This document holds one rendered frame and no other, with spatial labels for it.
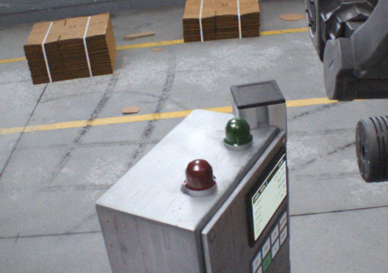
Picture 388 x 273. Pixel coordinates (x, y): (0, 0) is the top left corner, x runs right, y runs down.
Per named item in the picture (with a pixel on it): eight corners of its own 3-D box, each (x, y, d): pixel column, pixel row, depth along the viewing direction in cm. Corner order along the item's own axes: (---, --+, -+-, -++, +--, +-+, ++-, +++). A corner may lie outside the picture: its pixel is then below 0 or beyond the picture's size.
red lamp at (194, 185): (178, 192, 46) (174, 167, 45) (194, 174, 48) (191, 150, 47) (207, 199, 45) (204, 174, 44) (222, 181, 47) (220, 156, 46)
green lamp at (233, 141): (218, 147, 51) (216, 124, 50) (231, 133, 53) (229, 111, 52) (245, 153, 50) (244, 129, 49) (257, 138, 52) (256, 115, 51)
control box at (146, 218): (131, 357, 56) (91, 202, 46) (212, 250, 68) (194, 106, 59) (224, 393, 51) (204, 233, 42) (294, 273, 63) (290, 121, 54)
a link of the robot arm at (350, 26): (382, 17, 76) (343, 17, 76) (406, 45, 67) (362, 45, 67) (375, 79, 81) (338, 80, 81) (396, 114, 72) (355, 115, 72)
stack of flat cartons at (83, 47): (31, 85, 444) (21, 47, 429) (42, 59, 491) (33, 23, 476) (114, 73, 445) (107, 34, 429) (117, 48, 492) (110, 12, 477)
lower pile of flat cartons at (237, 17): (182, 43, 485) (179, 19, 474) (187, 21, 532) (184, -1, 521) (261, 37, 478) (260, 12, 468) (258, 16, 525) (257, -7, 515)
